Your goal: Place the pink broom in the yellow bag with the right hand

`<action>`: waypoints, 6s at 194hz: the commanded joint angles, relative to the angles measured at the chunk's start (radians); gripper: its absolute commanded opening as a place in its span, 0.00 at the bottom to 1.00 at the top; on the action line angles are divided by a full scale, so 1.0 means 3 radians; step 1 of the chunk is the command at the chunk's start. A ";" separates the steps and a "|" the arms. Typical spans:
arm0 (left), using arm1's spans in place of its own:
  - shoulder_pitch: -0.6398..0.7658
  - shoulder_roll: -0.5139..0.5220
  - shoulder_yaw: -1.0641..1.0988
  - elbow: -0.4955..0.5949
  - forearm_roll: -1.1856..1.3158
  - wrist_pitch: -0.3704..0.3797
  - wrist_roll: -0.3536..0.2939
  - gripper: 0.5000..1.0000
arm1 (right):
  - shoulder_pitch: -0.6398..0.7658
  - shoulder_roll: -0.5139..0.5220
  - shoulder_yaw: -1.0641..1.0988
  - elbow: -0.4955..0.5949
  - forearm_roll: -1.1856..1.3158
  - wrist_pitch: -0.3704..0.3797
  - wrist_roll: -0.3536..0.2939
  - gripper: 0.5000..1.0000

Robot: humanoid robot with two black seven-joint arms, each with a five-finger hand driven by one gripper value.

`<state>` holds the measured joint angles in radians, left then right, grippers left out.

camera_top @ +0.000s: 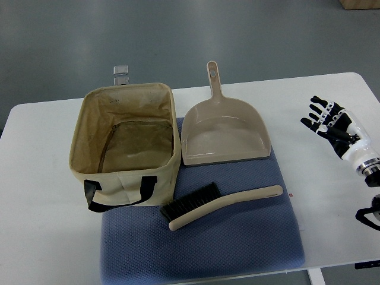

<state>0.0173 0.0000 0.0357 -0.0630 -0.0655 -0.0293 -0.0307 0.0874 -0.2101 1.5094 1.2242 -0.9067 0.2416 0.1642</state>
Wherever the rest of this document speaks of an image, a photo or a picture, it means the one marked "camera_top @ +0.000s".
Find wooden box corner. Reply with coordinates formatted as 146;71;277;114
339;0;380;10

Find lower clear floor plate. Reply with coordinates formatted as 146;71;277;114
113;76;129;86

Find pink plastic dustpan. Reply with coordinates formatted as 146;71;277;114
181;61;271;166

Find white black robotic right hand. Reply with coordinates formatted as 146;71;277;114
300;96;369;160

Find pink hand broom black bristles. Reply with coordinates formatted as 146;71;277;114
160;183;283;231

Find beige fabric bag black handle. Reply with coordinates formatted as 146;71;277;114
69;83;181;213

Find black table control panel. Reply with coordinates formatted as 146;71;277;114
354;260;380;270

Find blue textured mat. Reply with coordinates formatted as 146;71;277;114
99;117;306;285

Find white table leg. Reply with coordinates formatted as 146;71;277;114
307;268;326;285

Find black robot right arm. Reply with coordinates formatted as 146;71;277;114
355;157;379;231

